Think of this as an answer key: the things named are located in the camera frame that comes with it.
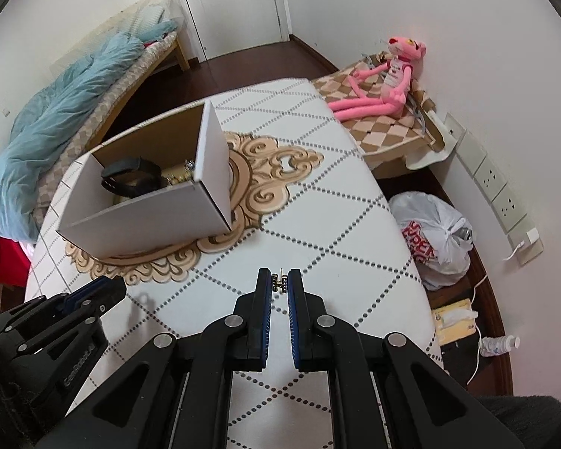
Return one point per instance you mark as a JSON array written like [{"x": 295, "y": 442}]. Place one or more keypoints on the red blanket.
[{"x": 11, "y": 262}]

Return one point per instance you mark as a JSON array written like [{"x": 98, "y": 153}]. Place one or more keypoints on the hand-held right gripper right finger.
[{"x": 295, "y": 327}]

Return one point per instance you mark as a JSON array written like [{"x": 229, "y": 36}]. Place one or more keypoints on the yellow tissue box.
[{"x": 453, "y": 322}]

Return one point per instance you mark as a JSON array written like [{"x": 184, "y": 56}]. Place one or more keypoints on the white diamond patterned tablecloth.
[{"x": 308, "y": 196}]

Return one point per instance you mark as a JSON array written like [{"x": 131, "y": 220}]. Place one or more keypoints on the small white bottle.
[{"x": 498, "y": 345}]

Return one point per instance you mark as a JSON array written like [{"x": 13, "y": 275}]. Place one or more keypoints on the beige wall socket panel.
[{"x": 491, "y": 177}]

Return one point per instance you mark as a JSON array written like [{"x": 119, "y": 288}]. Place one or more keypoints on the bed with checkered mattress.
[{"x": 98, "y": 119}]

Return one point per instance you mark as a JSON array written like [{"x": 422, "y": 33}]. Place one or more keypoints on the brown checkered cloth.
[{"x": 383, "y": 136}]

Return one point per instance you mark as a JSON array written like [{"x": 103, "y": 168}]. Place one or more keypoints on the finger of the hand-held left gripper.
[
  {"x": 86, "y": 292},
  {"x": 75, "y": 332}
]

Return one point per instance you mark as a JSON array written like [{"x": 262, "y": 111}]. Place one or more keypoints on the metal can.
[{"x": 463, "y": 235}]

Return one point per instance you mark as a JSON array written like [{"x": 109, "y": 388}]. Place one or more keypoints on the white cardboard box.
[{"x": 145, "y": 215}]

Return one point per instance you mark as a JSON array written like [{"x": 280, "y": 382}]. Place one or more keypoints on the white charger plug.
[{"x": 529, "y": 237}]

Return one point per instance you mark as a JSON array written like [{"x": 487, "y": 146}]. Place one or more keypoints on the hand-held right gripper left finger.
[{"x": 263, "y": 327}]

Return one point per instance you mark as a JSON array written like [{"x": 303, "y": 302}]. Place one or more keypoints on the pink plush toy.
[{"x": 404, "y": 51}]

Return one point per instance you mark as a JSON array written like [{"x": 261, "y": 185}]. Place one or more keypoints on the white door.
[{"x": 233, "y": 4}]

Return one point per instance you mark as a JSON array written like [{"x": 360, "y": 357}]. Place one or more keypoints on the black smart band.
[{"x": 131, "y": 169}]

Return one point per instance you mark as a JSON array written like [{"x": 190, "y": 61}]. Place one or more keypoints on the blue duvet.
[{"x": 51, "y": 117}]

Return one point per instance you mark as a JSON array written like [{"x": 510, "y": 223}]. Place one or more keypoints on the small silver earring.
[{"x": 280, "y": 285}]

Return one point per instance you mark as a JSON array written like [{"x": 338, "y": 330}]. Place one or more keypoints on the white plastic bag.
[{"x": 420, "y": 210}]

